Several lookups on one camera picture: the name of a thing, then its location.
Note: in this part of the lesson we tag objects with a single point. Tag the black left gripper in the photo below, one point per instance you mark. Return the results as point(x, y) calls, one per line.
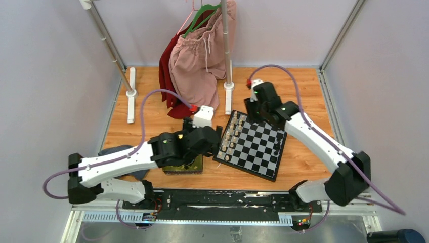
point(188, 127)

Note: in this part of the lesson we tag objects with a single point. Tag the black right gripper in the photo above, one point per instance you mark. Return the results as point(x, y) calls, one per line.
point(249, 107)

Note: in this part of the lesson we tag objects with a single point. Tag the black and white chessboard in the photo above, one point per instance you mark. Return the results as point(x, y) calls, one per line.
point(253, 148)

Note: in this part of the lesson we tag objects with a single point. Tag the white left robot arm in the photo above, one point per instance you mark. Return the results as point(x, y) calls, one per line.
point(98, 177)

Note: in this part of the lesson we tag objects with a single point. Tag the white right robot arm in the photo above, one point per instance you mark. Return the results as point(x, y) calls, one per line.
point(345, 183)

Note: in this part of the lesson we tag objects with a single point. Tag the gold metal tin tray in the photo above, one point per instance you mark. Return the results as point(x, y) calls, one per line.
point(195, 167)

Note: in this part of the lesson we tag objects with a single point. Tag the dark red garment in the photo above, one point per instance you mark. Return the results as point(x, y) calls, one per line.
point(178, 109)

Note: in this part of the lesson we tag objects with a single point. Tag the grey blue cloth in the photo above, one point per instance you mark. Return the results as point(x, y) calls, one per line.
point(138, 175)

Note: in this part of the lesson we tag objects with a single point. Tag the pink shorts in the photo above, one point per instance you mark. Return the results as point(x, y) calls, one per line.
point(197, 63)

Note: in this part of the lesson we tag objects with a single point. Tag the white clothes rack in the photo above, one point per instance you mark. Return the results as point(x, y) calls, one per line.
point(130, 82)

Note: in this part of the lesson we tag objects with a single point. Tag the green clothes hanger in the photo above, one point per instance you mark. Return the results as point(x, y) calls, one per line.
point(196, 24)

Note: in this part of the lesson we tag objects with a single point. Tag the pink clothes hanger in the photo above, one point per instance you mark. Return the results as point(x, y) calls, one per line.
point(185, 25)

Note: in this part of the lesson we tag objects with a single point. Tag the dark blue cylinder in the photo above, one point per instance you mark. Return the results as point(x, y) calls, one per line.
point(396, 236)

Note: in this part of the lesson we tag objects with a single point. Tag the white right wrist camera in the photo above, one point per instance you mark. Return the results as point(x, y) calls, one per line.
point(255, 85)

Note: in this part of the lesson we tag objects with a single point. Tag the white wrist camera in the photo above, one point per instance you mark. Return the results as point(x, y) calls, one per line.
point(203, 117)
point(255, 85)

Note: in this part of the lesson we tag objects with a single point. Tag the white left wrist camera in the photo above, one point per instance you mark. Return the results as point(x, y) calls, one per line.
point(203, 117)

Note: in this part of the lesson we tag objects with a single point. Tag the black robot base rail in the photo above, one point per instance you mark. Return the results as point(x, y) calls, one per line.
point(220, 207)

